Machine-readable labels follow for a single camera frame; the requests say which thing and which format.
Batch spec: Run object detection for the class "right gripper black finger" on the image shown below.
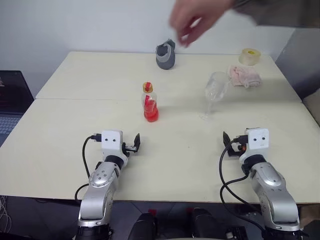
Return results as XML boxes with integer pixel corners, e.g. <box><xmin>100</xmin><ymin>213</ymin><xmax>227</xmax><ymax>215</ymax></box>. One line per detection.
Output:
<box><xmin>222</xmin><ymin>131</ymin><xmax>232</xmax><ymax>149</ymax></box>

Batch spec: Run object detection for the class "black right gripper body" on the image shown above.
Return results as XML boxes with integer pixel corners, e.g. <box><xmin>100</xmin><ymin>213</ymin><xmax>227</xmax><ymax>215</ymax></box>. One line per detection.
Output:
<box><xmin>227</xmin><ymin>134</ymin><xmax>248</xmax><ymax>158</ymax></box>

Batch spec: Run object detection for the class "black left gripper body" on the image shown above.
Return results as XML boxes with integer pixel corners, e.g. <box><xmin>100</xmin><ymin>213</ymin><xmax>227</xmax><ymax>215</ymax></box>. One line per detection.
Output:
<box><xmin>121</xmin><ymin>141</ymin><xmax>138</xmax><ymax>158</ymax></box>

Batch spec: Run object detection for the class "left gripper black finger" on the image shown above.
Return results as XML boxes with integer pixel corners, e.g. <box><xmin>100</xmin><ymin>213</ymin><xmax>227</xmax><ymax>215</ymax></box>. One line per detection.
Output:
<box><xmin>133</xmin><ymin>133</ymin><xmax>141</xmax><ymax>153</ymax></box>

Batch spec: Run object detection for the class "bottle with red liquid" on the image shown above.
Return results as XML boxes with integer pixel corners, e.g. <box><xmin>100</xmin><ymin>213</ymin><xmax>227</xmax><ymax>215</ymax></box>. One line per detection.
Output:
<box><xmin>141</xmin><ymin>81</ymin><xmax>160</xmax><ymax>123</ymax></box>

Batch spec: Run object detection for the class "clear wine glass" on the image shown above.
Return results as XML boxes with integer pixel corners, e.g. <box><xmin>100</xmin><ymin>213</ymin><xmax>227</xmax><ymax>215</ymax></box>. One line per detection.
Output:
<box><xmin>199</xmin><ymin>71</ymin><xmax>230</xmax><ymax>121</ymax></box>

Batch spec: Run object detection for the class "person's bare hand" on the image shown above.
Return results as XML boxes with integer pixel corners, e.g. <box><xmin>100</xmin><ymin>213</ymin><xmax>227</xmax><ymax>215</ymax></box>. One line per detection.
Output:
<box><xmin>169</xmin><ymin>0</ymin><xmax>236</xmax><ymax>48</ymax></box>

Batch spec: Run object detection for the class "pink crumpled cloth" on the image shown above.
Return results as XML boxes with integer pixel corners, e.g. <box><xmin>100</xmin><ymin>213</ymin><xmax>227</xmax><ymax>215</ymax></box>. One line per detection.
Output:
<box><xmin>226</xmin><ymin>64</ymin><xmax>263</xmax><ymax>89</ymax></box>

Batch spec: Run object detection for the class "dark rounded shape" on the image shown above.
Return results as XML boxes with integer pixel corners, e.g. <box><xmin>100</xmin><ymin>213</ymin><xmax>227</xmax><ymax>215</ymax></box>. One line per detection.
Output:
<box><xmin>134</xmin><ymin>212</ymin><xmax>159</xmax><ymax>240</ymax></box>
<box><xmin>191</xmin><ymin>207</ymin><xmax>221</xmax><ymax>240</ymax></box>

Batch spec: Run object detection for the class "translucent tape roll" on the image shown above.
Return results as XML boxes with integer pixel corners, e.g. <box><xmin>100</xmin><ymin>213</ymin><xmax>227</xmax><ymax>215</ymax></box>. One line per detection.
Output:
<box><xmin>238</xmin><ymin>47</ymin><xmax>262</xmax><ymax>67</ymax></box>

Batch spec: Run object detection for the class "grey fabric cup object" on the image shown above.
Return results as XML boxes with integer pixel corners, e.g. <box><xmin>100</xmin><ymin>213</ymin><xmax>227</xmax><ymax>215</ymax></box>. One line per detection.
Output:
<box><xmin>155</xmin><ymin>38</ymin><xmax>176</xmax><ymax>71</ymax></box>

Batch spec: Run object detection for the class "grey partition panel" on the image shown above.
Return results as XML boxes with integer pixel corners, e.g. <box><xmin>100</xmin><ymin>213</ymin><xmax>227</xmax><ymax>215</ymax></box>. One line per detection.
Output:
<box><xmin>274</xmin><ymin>27</ymin><xmax>320</xmax><ymax>103</ymax></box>

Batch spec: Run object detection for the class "black laptop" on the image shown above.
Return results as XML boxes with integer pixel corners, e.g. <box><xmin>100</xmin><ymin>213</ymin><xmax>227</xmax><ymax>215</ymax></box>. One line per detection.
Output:
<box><xmin>0</xmin><ymin>70</ymin><xmax>35</xmax><ymax>148</ymax></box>

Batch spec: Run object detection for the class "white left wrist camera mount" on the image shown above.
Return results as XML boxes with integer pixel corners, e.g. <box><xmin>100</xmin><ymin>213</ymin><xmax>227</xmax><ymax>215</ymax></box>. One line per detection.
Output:
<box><xmin>101</xmin><ymin>129</ymin><xmax>130</xmax><ymax>167</ymax></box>

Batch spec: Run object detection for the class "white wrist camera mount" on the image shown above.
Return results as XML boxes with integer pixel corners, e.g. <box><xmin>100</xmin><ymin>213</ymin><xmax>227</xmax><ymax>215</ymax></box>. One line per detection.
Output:
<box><xmin>101</xmin><ymin>129</ymin><xmax>130</xmax><ymax>167</ymax></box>
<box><xmin>238</xmin><ymin>128</ymin><xmax>270</xmax><ymax>165</ymax></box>

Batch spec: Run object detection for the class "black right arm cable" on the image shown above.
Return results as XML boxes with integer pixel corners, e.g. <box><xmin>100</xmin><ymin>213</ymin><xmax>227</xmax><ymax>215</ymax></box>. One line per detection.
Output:
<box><xmin>218</xmin><ymin>136</ymin><xmax>266</xmax><ymax>231</ymax></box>

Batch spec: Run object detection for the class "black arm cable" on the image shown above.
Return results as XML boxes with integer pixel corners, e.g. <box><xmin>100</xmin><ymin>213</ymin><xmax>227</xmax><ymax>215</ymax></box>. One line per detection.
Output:
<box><xmin>218</xmin><ymin>136</ymin><xmax>266</xmax><ymax>231</ymax></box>
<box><xmin>74</xmin><ymin>133</ymin><xmax>103</xmax><ymax>201</ymax></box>

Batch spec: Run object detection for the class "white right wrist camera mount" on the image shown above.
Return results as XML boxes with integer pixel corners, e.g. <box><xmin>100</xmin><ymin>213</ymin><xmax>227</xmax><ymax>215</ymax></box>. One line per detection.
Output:
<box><xmin>238</xmin><ymin>128</ymin><xmax>270</xmax><ymax>165</ymax></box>

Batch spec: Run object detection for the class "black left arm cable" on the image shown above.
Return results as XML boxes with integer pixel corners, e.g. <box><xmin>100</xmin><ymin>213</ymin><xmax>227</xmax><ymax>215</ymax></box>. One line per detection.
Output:
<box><xmin>74</xmin><ymin>133</ymin><xmax>103</xmax><ymax>201</ymax></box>

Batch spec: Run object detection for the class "white cable bundle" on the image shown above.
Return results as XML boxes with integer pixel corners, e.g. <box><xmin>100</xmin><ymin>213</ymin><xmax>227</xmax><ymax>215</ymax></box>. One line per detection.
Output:
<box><xmin>0</xmin><ymin>194</ymin><xmax>13</xmax><ymax>236</ymax></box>

